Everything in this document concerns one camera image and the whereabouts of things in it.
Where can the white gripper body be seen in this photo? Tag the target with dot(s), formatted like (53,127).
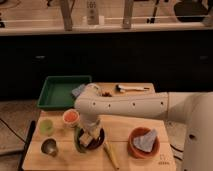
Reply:
(88,136)

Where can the grey blue eraser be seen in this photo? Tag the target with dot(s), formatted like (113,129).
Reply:
(77,91)

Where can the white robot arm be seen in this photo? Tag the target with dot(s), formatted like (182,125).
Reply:
(195,109)

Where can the dark purple bowl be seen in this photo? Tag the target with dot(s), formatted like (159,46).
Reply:
(92,145)

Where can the orange white small bowl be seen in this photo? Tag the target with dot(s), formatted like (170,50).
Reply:
(70,118)

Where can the orange brown bowl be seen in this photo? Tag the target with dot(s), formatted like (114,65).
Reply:
(137,153)

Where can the metal cup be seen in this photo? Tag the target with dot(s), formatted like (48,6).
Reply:
(49,147)

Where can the green plastic cup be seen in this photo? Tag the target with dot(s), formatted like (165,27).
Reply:
(46,127)

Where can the green plastic tray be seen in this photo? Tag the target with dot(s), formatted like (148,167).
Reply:
(56,91)

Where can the grey blue cloth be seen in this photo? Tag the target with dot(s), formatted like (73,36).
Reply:
(145,142)

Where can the yellow handled brush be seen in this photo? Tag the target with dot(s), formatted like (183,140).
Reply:
(111,154)

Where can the white handled tool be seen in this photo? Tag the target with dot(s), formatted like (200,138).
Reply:
(123,88)

